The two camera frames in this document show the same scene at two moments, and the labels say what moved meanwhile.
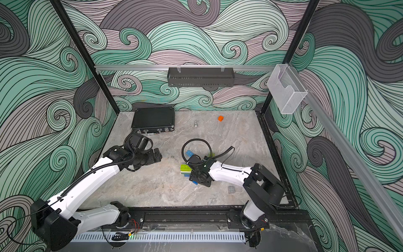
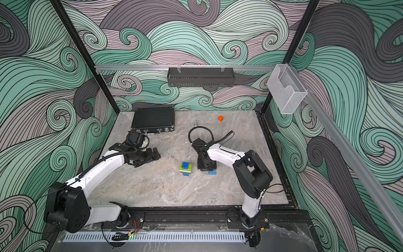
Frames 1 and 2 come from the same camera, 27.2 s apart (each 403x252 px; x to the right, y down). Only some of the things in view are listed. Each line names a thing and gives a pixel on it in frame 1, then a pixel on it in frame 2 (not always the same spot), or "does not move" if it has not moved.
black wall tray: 198,77 does not move
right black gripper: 193,177 to 200,167
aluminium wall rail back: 200,67 does not move
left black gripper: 151,158 does not move
